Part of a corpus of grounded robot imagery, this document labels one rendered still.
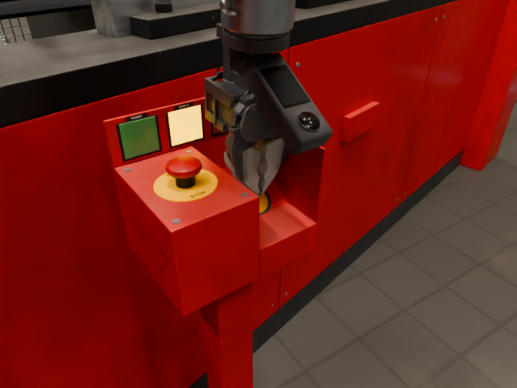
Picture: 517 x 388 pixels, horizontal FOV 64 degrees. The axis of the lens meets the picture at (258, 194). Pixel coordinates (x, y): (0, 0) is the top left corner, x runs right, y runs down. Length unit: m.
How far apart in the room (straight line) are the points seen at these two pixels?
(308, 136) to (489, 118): 1.88
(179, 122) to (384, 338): 1.00
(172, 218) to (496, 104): 1.95
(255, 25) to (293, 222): 0.25
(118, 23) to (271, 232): 0.42
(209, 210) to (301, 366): 0.88
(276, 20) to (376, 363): 1.04
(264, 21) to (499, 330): 1.26
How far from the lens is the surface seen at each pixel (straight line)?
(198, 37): 0.72
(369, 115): 1.18
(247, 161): 0.49
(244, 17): 0.43
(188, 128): 0.55
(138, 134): 0.52
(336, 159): 1.14
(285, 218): 0.55
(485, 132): 2.28
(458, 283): 1.61
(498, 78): 2.21
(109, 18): 0.75
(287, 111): 0.42
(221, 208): 0.43
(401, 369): 1.30
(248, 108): 0.45
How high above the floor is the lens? 1.02
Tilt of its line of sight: 33 degrees down
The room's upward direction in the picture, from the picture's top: straight up
